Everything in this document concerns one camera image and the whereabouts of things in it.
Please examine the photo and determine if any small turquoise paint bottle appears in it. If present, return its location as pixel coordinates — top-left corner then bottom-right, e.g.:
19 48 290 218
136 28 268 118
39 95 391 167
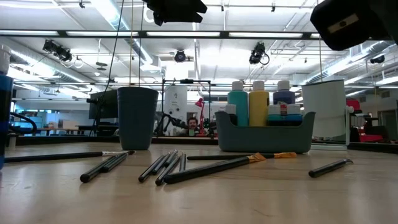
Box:
267 104 284 127

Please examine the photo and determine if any large yellow paint bottle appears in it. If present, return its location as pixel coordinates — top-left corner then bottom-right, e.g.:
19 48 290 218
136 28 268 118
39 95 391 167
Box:
248 80 271 127

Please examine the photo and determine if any large purple paint bottle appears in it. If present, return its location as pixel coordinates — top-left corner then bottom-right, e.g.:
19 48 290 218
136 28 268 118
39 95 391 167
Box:
272 80 295 116

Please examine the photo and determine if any red desk lamp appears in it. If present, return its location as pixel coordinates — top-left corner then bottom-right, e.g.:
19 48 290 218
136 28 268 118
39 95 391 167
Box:
195 97 206 138

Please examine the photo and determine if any black metal stand frame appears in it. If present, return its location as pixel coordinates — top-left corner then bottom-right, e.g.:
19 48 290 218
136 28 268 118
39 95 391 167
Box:
160 78 212 138

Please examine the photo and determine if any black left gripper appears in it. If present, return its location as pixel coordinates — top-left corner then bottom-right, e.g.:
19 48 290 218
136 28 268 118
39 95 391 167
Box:
144 0 208 26

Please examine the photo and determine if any large teal paint bottle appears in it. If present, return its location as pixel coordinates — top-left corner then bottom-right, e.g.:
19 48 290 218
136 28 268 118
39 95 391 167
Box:
227 80 249 127

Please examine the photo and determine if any long silver-ferrule paint brush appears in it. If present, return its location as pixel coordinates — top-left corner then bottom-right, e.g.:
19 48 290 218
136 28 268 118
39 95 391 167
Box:
4 150 137 164

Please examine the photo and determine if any black hanging cable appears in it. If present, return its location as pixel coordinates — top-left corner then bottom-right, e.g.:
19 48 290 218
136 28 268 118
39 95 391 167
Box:
105 0 125 94

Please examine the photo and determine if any white hanging cable loop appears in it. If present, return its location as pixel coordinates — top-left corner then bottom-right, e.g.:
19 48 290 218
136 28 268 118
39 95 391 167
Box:
143 6 156 23

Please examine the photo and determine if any black ceiling camera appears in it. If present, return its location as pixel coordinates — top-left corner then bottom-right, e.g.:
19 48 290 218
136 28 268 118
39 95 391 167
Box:
248 42 270 65
369 54 386 65
174 49 187 63
42 39 73 62

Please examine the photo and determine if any white cylindrical tank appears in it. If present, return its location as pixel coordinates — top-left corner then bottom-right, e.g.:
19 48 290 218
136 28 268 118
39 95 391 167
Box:
164 85 188 137

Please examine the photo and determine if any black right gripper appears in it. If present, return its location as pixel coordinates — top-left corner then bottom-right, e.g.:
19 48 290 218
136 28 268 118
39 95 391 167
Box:
310 0 389 51

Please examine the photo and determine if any grey-teal plastic bin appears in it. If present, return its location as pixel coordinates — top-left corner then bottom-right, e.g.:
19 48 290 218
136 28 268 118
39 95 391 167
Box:
215 111 316 154

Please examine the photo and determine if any person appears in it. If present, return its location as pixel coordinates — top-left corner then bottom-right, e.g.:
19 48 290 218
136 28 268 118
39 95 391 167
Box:
185 116 200 137

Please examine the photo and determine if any red office chair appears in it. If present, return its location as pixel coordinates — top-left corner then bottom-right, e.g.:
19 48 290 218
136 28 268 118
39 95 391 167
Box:
346 98 384 143

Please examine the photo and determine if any white plastic pitcher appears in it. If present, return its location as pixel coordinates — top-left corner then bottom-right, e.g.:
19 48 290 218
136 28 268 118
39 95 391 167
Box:
301 79 355 151

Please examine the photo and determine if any black computer monitor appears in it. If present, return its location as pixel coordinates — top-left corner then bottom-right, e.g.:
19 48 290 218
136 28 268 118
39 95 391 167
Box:
88 89 119 120

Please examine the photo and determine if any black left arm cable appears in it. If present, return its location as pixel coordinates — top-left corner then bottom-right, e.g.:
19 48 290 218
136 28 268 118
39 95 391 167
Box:
8 113 40 137

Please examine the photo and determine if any thick gold-ferrule paint brush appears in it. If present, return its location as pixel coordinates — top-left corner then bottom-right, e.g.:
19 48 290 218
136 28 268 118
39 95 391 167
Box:
163 152 267 185

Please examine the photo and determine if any orange-bristle paint brush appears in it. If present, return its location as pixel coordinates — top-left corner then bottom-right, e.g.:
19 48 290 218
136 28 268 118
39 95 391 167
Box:
186 151 298 161

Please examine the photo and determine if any dark blue plastic cup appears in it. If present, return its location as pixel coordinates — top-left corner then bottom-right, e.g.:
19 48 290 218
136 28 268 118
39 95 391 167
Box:
117 86 159 151

